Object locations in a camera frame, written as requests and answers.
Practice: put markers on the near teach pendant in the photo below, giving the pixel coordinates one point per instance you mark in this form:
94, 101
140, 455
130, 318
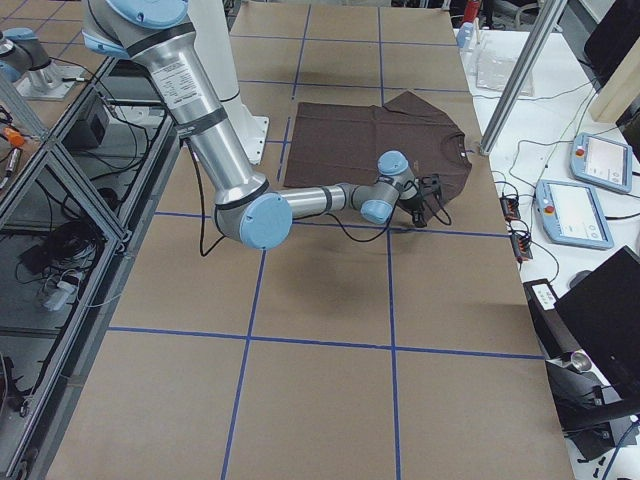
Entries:
571, 215

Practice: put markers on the aluminium side frame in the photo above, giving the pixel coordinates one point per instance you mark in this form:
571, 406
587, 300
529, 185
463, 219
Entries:
72, 222

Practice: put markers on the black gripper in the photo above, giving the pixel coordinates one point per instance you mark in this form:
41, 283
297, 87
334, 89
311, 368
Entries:
414, 203

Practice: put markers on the aluminium frame post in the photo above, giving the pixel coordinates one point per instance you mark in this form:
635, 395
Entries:
548, 16

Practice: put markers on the teach pendant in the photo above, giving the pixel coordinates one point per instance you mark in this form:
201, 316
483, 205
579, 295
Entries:
571, 215
602, 162

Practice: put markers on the brown t-shirt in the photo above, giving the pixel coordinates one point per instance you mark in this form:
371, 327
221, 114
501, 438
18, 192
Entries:
342, 143

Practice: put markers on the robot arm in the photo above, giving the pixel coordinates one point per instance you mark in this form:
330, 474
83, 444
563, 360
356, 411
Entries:
21, 51
160, 36

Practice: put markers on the black monitor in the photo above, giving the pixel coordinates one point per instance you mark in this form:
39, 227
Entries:
601, 311

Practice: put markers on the far teach pendant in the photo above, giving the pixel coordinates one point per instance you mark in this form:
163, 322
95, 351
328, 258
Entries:
602, 162

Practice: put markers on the clear plastic bag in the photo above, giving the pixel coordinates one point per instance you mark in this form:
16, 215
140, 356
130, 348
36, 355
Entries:
490, 69

